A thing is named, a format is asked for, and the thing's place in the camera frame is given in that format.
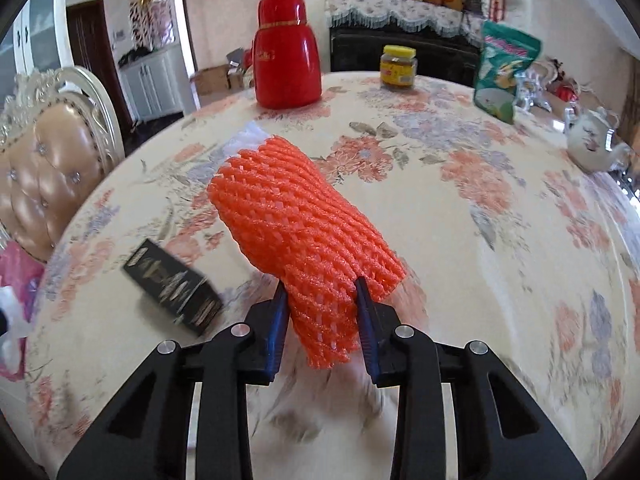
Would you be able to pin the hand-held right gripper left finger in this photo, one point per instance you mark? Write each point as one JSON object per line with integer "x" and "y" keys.
{"x": 277, "y": 330}

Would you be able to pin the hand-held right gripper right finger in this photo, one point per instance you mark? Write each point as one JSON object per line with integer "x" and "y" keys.
{"x": 367, "y": 325}

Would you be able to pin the orange foam fruit net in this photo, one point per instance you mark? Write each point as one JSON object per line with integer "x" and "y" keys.
{"x": 300, "y": 220}

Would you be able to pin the pink plastic bag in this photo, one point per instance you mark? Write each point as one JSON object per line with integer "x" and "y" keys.
{"x": 22, "y": 270}

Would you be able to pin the black printed box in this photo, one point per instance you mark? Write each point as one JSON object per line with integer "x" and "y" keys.
{"x": 170, "y": 287}

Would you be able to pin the yellow lid glass jar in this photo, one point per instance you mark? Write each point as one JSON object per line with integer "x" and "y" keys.
{"x": 398, "y": 70}

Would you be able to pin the cardboard box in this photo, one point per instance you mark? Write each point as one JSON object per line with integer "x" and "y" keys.
{"x": 210, "y": 81}

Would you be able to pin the black cabinet with lace cloth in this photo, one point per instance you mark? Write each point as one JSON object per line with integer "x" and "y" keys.
{"x": 425, "y": 57}

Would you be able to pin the white low cabinet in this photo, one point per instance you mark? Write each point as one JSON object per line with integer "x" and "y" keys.
{"x": 150, "y": 87}

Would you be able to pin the white tufted leather chair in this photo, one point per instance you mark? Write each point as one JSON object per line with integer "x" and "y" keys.
{"x": 55, "y": 170}

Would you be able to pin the red thermos flask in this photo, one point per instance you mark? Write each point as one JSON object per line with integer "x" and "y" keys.
{"x": 287, "y": 55}

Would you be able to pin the green snack bag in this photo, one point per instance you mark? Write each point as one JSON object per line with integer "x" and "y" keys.
{"x": 502, "y": 75}

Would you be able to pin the white floral teapot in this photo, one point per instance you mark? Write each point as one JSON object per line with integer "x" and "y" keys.
{"x": 592, "y": 142}

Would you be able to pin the white ornate sofa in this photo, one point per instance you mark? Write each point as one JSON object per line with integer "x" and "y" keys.
{"x": 560, "y": 85}

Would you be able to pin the floral lace cloth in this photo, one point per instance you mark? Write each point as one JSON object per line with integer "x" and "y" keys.
{"x": 390, "y": 10}

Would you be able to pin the dark wooden door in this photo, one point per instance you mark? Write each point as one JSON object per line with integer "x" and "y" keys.
{"x": 90, "y": 55}

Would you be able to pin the white lattice screen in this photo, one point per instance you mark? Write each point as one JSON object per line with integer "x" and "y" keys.
{"x": 150, "y": 17}

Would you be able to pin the white glass door wardrobe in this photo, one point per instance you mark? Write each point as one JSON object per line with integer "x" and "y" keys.
{"x": 35, "y": 35}

